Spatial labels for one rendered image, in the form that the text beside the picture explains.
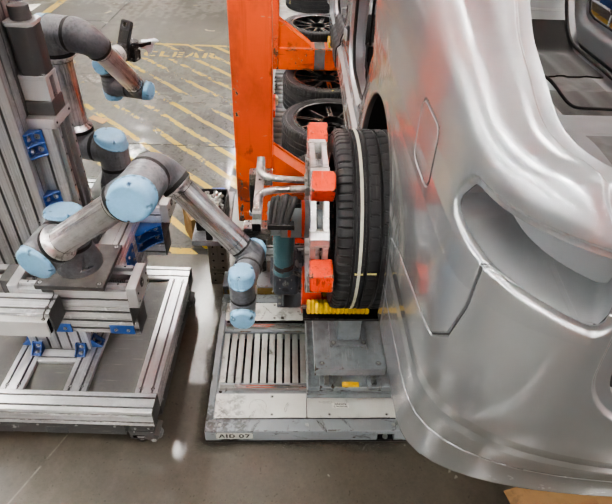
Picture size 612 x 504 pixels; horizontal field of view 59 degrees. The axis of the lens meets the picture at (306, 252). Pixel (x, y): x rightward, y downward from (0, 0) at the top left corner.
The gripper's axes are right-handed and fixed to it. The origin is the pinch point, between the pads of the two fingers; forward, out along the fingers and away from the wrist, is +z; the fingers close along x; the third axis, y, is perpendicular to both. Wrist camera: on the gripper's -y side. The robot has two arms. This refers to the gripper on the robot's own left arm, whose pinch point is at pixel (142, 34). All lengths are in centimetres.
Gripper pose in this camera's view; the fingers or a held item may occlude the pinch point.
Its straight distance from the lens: 265.3
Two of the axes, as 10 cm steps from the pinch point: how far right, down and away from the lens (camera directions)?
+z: 2.6, -6.0, 7.6
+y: -1.6, 7.4, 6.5
